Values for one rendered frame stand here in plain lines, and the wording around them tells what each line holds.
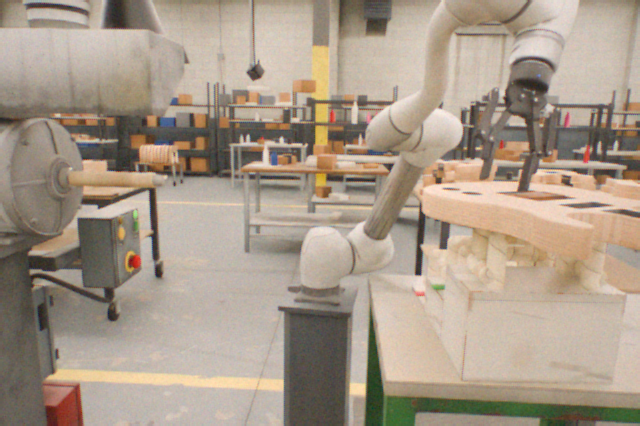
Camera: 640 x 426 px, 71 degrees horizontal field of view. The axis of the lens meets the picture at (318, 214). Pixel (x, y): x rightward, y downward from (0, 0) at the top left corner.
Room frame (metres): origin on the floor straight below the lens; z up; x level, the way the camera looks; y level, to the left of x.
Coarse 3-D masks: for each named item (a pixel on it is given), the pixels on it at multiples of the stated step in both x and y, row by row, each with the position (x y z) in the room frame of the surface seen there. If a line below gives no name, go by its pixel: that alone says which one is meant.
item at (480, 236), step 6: (474, 228) 0.84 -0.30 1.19; (474, 234) 0.83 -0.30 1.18; (480, 234) 0.82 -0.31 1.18; (486, 234) 0.82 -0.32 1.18; (474, 240) 0.83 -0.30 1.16; (480, 240) 0.82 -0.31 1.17; (486, 240) 0.82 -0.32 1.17; (474, 246) 0.83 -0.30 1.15; (480, 246) 0.82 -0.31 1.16; (486, 246) 0.82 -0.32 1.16; (474, 252) 0.83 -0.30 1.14; (480, 252) 0.82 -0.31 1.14; (486, 252) 0.82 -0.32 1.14; (486, 258) 0.82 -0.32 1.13
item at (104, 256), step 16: (112, 208) 1.29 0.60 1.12; (128, 208) 1.30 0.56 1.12; (80, 224) 1.17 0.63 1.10; (96, 224) 1.16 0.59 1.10; (112, 224) 1.17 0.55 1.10; (128, 224) 1.25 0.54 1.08; (80, 240) 1.17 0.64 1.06; (96, 240) 1.16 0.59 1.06; (112, 240) 1.16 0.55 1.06; (128, 240) 1.24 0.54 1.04; (80, 256) 1.17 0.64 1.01; (96, 256) 1.16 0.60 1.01; (112, 256) 1.16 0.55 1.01; (128, 256) 1.23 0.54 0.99; (96, 272) 1.16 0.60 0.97; (112, 272) 1.16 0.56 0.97; (128, 272) 1.23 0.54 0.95; (32, 288) 1.13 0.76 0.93; (80, 288) 1.18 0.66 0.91; (112, 288) 1.16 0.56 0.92
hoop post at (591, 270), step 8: (592, 248) 0.74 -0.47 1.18; (600, 248) 0.74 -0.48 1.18; (592, 256) 0.74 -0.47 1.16; (600, 256) 0.74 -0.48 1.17; (584, 264) 0.75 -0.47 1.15; (592, 264) 0.74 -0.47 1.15; (600, 264) 0.74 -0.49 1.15; (584, 272) 0.75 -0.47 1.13; (592, 272) 0.74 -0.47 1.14; (600, 272) 0.74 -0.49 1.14; (584, 280) 0.75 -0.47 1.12; (592, 280) 0.74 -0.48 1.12; (584, 288) 0.75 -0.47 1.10; (592, 288) 0.74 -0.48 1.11
